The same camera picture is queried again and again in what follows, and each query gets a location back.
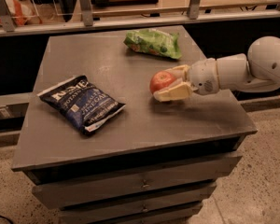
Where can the red apple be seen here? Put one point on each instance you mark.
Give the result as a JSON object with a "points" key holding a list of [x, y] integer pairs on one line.
{"points": [[161, 80]]}

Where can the grey metal railing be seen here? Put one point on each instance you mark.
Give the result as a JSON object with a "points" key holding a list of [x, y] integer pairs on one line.
{"points": [[76, 16]]}

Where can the green snack bag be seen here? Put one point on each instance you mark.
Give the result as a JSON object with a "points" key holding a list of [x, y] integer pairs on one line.
{"points": [[154, 42]]}

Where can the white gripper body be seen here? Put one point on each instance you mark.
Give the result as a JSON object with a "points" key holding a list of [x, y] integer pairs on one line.
{"points": [[202, 76]]}

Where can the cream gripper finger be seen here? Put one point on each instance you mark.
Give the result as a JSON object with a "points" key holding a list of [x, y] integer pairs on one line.
{"points": [[179, 91], [180, 71]]}

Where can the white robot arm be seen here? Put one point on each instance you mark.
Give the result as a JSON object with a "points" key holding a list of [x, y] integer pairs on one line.
{"points": [[256, 71]]}

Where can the orange white bag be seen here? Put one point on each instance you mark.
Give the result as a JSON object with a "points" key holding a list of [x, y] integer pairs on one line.
{"points": [[22, 14]]}

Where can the blue potato chip bag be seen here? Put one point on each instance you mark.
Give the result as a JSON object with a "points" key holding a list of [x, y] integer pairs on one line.
{"points": [[83, 104]]}

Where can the grey drawer cabinet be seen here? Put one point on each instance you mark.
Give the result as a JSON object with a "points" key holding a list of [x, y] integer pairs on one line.
{"points": [[152, 162]]}

